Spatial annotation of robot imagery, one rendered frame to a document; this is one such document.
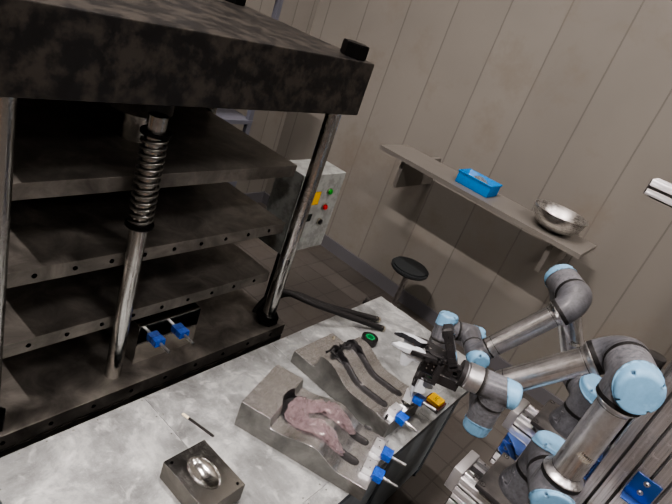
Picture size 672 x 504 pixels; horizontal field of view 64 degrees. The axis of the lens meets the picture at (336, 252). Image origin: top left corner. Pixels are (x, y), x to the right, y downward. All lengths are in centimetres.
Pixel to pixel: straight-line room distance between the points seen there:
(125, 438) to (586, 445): 134
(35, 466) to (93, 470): 15
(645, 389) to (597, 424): 16
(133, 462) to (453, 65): 354
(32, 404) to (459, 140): 338
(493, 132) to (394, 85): 96
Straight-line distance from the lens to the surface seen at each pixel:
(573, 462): 163
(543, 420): 230
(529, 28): 421
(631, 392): 148
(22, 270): 168
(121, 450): 186
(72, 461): 184
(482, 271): 434
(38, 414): 198
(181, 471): 174
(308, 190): 217
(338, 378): 216
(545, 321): 197
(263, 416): 190
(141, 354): 215
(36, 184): 160
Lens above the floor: 223
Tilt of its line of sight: 26 degrees down
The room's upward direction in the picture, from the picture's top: 20 degrees clockwise
